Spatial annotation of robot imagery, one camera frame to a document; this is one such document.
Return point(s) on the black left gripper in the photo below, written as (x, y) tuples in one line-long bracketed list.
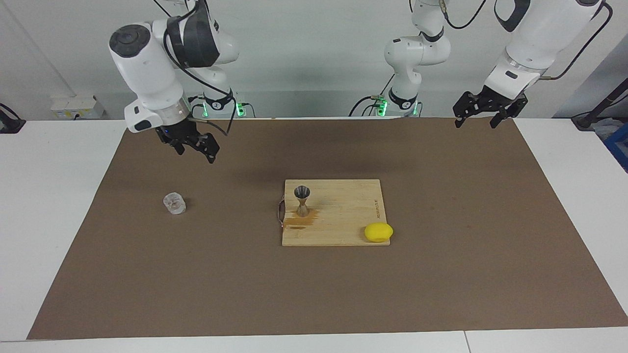
[(494, 101)]

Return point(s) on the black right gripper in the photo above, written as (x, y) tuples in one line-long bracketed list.
[(179, 132)]

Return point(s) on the clear glass cup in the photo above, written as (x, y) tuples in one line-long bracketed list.
[(174, 204)]

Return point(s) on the steel jigger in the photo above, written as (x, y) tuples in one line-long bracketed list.
[(302, 211)]

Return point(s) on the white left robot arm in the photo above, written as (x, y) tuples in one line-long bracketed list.
[(539, 34)]

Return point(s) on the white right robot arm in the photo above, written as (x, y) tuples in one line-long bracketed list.
[(147, 68)]

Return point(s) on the black stand leg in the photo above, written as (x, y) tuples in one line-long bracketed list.
[(586, 120)]

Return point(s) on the brown table mat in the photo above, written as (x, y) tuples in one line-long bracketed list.
[(196, 284)]

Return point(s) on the wooden cutting board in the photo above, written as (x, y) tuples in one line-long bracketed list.
[(343, 215)]

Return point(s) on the yellow lemon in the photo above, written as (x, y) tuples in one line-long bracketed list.
[(378, 232)]

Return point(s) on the black clamp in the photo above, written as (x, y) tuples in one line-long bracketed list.
[(10, 125)]

